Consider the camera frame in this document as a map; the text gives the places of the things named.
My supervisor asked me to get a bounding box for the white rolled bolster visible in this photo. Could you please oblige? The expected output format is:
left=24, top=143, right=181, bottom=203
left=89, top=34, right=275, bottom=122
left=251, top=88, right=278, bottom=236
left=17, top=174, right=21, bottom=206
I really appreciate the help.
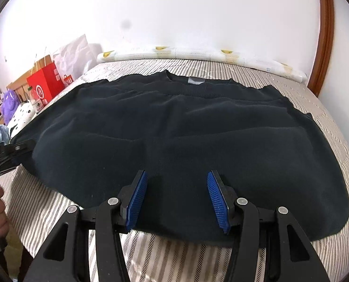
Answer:
left=96, top=45, right=307, bottom=84

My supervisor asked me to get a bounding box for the brown wooden door frame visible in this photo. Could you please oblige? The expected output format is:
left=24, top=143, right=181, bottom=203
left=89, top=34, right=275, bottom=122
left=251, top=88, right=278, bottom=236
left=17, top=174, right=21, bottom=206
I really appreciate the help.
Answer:
left=306, top=0, right=335, bottom=97

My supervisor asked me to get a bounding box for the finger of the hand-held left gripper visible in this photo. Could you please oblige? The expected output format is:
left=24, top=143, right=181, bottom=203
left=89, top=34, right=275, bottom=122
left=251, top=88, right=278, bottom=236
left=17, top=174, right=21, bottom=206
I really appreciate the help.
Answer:
left=0, top=139, right=36, bottom=172

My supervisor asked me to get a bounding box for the black sweatshirt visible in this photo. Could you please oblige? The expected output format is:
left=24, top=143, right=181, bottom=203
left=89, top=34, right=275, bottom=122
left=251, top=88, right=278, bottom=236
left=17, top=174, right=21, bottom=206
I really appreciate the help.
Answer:
left=11, top=70, right=349, bottom=240

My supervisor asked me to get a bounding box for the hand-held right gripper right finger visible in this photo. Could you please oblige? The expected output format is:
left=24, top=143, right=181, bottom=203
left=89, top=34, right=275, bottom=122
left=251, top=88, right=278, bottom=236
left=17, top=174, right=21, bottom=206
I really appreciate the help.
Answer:
left=207, top=170, right=330, bottom=282

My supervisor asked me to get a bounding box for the white spotted pillow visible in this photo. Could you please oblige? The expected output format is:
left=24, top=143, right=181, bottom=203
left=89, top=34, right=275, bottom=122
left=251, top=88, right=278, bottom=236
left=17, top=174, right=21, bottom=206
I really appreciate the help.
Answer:
left=7, top=100, right=36, bottom=137

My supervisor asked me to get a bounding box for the white plastic shopping bag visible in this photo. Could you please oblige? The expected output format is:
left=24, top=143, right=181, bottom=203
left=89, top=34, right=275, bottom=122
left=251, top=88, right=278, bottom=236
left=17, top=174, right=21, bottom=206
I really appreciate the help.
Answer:
left=52, top=34, right=101, bottom=83

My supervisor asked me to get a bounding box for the striped bed mattress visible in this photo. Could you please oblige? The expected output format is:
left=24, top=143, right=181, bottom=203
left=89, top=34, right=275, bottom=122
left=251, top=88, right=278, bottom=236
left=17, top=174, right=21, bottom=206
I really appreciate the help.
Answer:
left=0, top=57, right=349, bottom=282

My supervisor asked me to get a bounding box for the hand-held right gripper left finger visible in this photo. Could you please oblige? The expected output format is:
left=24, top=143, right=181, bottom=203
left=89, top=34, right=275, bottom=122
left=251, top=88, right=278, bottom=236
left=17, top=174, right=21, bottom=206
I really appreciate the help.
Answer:
left=17, top=169, right=148, bottom=282

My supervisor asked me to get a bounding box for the wooden headboard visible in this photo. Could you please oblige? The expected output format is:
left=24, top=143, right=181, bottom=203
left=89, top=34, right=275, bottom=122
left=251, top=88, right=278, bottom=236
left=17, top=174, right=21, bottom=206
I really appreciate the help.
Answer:
left=0, top=54, right=56, bottom=124

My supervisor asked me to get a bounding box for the red paper bag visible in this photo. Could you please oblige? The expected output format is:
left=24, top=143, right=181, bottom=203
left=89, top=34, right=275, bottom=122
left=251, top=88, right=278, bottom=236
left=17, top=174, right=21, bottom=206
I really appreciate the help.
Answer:
left=26, top=47, right=66, bottom=108

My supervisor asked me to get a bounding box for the purple plush toy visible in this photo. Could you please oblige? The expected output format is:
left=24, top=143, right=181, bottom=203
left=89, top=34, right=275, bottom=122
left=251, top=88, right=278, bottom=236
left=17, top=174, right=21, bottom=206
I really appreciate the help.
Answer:
left=0, top=90, right=20, bottom=125

